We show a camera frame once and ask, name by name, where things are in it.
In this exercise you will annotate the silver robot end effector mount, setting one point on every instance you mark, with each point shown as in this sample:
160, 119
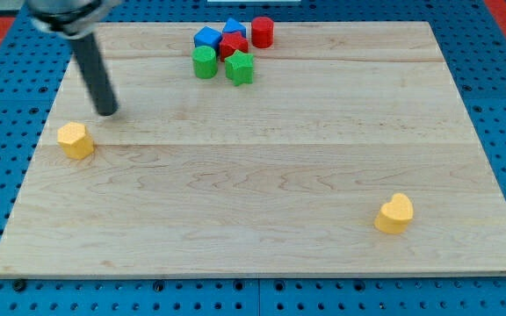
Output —
70, 19

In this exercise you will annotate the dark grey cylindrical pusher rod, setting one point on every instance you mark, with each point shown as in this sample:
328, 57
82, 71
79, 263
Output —
94, 73

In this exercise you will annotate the yellow hexagon block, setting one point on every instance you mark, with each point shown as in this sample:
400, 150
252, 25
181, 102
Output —
75, 140

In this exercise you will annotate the yellow heart block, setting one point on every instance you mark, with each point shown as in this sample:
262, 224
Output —
395, 215

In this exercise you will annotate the green cylinder block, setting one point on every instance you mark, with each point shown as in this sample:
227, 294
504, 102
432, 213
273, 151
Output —
204, 61

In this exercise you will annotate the blue cube block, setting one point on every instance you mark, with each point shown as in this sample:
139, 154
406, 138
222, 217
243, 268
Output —
209, 37

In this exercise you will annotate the red star block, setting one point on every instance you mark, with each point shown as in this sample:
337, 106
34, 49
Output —
231, 42

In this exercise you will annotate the blue pentagon block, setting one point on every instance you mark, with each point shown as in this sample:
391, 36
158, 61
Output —
232, 25

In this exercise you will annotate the green star block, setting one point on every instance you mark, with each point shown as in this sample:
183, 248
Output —
240, 68

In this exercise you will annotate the red cylinder block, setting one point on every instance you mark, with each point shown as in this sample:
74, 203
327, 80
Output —
262, 32

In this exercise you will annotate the light wooden board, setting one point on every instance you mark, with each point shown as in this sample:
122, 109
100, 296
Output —
281, 178

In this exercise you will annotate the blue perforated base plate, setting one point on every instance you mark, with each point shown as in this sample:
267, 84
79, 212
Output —
32, 63

